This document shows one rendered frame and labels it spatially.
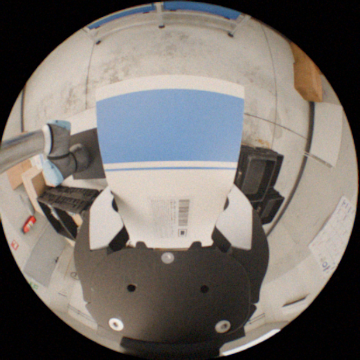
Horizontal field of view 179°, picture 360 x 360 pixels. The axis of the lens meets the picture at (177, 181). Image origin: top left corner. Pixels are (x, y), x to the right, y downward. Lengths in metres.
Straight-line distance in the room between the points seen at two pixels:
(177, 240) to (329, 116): 2.61
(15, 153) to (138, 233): 0.40
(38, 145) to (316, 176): 3.00
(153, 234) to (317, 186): 2.63
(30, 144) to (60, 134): 0.13
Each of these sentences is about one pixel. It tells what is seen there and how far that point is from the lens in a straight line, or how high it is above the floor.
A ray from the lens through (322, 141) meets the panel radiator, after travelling 2.53.
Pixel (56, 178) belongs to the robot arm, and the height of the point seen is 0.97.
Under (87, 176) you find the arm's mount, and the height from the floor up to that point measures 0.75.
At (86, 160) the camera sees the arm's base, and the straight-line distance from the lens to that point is 0.63.
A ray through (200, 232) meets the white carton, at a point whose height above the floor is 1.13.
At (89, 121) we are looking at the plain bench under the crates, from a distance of 0.68.
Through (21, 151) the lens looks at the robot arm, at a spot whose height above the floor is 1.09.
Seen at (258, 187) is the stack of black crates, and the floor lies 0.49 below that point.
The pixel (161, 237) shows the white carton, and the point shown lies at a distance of 0.16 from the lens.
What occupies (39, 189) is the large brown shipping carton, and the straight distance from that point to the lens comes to 1.16.
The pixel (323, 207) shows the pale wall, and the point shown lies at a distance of 2.63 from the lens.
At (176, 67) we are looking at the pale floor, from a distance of 1.38.
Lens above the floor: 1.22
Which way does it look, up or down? 61 degrees down
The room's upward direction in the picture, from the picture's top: 176 degrees clockwise
